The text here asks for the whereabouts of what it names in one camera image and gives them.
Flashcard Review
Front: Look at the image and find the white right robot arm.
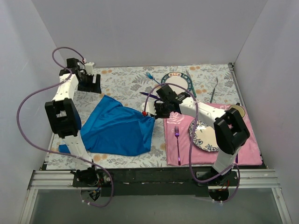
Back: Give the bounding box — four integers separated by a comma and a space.
151, 83, 250, 186

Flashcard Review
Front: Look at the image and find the white plate teal rim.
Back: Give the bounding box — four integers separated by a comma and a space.
161, 72, 190, 91

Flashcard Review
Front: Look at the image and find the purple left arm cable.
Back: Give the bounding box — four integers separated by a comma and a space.
16, 47, 115, 208

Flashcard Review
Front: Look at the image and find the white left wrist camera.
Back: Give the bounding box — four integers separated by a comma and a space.
83, 62, 95, 75

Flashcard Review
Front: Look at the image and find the pink floral placemat cloth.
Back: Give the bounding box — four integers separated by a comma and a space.
164, 112, 262, 166

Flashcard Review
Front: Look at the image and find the purple metallic fork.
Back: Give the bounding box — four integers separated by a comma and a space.
174, 126, 181, 166

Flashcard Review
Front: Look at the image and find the purple knife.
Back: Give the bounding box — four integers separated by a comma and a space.
139, 92, 159, 99

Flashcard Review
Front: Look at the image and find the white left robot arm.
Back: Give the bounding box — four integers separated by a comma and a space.
45, 58, 101, 187

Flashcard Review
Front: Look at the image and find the blue floral dinner plate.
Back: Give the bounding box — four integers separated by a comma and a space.
192, 120, 220, 153

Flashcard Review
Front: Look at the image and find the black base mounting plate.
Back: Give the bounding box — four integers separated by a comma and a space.
72, 167, 238, 197

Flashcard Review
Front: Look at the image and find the aluminium frame rail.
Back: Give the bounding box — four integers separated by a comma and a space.
20, 169, 291, 224

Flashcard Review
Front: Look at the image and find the blue fork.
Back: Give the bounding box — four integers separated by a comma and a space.
145, 72, 160, 84

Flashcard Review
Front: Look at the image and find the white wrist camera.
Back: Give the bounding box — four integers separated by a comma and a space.
83, 62, 95, 75
140, 102, 156, 117

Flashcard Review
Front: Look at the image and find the cream ceramic mug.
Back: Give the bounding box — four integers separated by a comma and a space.
229, 103, 246, 118

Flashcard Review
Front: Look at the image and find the blue satin napkin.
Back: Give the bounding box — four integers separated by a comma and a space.
58, 94, 155, 157

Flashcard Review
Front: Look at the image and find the teal handled knife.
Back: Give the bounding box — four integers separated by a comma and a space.
185, 70, 197, 97

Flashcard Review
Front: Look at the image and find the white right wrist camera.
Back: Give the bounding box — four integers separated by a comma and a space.
140, 102, 156, 117

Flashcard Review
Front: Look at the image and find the floral tablecloth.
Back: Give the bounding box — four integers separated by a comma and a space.
45, 64, 245, 170

